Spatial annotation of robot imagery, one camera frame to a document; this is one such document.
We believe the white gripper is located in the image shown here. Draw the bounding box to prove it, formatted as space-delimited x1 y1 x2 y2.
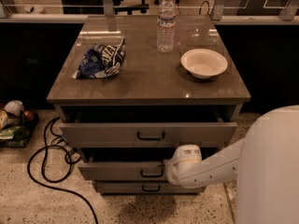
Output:
164 145 202 186

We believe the grey drawer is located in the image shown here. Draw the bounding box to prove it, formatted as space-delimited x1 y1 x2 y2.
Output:
60 122 237 147
93 181 204 195
78 147 176 182

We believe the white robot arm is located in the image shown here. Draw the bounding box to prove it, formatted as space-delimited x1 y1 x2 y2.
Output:
164 105 299 224

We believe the grey drawer cabinet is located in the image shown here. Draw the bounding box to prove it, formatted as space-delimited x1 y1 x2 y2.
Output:
46 14 251 195

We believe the grey bottom drawer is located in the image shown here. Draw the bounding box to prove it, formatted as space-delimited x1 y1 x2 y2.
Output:
93 181 204 195

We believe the grey top drawer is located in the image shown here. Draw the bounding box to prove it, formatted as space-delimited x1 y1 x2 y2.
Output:
60 122 237 147

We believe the white bowl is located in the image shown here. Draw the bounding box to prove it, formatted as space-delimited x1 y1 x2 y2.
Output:
180 49 228 79

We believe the blue crumpled chip bag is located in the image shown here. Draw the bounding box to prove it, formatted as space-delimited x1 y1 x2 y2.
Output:
72 37 126 79

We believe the clear plastic water bottle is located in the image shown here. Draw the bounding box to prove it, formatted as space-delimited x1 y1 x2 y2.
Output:
157 0 176 53

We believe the pile of objects on mat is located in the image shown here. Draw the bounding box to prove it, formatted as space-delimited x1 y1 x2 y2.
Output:
0 100 39 148

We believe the black floor cable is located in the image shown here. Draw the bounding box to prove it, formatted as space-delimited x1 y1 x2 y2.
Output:
26 117 100 224

